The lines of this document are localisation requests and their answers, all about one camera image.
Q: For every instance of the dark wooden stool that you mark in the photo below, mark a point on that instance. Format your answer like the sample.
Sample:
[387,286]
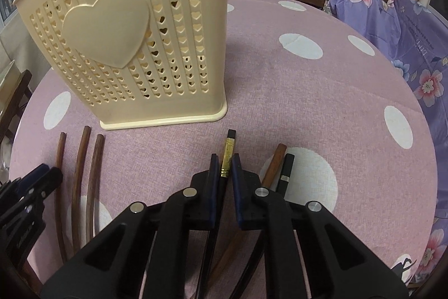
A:
[15,99]

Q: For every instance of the cream heart-pattern utensil holder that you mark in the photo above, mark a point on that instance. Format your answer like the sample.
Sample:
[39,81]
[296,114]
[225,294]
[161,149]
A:
[196,74]

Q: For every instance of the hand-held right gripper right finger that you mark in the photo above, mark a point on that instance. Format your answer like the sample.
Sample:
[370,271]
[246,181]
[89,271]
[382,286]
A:
[238,190]

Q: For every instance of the brown wooden chopstick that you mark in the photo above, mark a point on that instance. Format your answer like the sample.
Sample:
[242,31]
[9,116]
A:
[274,162]
[81,152]
[60,159]
[95,162]

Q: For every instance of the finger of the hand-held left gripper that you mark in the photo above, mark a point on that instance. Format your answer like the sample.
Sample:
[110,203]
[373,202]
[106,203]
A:
[35,174]
[47,183]

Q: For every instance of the black chopstick with silver band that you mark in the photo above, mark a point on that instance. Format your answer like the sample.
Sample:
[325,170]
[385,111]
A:
[287,169]

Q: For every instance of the black chopstick with gold band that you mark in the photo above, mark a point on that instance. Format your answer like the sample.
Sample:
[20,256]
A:
[227,155]

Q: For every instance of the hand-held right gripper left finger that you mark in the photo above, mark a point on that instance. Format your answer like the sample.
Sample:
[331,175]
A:
[214,187]

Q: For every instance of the purple floral cloth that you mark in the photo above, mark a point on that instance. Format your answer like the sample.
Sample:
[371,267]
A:
[413,39]

